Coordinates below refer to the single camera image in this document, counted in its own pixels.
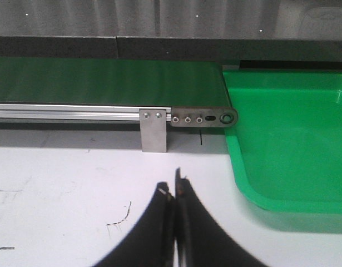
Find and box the green conveyor belt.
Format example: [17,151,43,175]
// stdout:
[0,57,231,107]

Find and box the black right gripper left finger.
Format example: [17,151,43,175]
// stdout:
[96,182,176,266]

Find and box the green plastic bin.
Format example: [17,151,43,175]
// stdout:
[224,70,342,234]

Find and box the dark grey back table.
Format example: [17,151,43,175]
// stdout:
[0,36,342,71]

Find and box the steel roller end plate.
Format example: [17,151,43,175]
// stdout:
[170,107,239,128]

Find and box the grey curtain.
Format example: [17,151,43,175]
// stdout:
[0,1,342,41]

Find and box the aluminium conveyor side rail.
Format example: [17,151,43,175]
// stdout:
[0,103,171,122]

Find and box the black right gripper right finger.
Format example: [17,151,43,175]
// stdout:
[175,168,265,266]

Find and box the steel conveyor support bracket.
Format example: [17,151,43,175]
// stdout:
[139,109,167,152]

